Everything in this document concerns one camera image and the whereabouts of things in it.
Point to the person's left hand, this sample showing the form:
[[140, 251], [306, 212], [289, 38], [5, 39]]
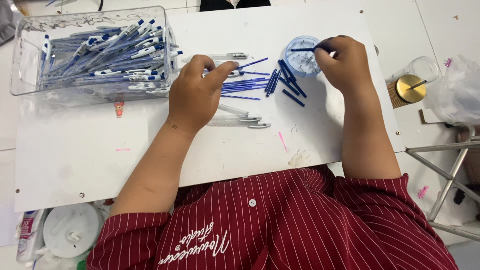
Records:
[[193, 99]]

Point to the person's right hand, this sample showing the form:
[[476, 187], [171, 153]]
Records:
[[347, 65]]

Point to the dark blue pen tube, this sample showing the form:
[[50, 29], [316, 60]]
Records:
[[302, 49]]

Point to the clear pen barrel white clip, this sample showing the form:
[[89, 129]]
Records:
[[232, 119], [234, 110], [225, 56], [235, 73], [258, 125]]

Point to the heap of small metal springs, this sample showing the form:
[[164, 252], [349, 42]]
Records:
[[307, 63]]

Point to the bundle of thin blue refills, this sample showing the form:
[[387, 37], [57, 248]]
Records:
[[243, 85]]

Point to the round blue plastic dish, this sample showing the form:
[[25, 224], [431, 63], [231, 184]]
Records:
[[294, 69]]

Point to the group of dark blue tubes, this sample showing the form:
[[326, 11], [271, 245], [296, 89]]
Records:
[[290, 80]]

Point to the gold lid woven tumbler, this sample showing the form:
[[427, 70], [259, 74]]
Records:
[[408, 89]]

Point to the small pink toy figure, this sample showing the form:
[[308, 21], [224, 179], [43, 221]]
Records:
[[119, 108]]

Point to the clear plastic cup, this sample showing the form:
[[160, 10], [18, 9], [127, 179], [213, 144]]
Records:
[[425, 67]]

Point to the pile of blue white pens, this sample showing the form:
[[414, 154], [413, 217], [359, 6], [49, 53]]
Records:
[[108, 60]]

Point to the small pink clip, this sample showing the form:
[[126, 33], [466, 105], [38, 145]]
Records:
[[447, 62]]

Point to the black fabric item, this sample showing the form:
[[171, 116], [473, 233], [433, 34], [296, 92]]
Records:
[[234, 4]]

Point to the clear plastic bag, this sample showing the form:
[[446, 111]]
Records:
[[457, 93]]

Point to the pink scrap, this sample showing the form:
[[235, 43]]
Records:
[[423, 192]]

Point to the brown bag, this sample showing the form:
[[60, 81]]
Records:
[[470, 157]]

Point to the maroon striped shirt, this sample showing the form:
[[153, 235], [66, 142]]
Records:
[[292, 225]]

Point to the clear plastic bin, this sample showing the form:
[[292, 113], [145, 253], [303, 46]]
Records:
[[26, 80]]

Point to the round white lid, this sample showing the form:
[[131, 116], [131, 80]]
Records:
[[71, 230]]

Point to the grey cloth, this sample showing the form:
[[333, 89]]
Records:
[[7, 20]]

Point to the white tube bottle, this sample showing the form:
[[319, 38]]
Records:
[[28, 234]]

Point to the metal frame stool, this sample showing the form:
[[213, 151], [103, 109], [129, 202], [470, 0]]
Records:
[[448, 180]]

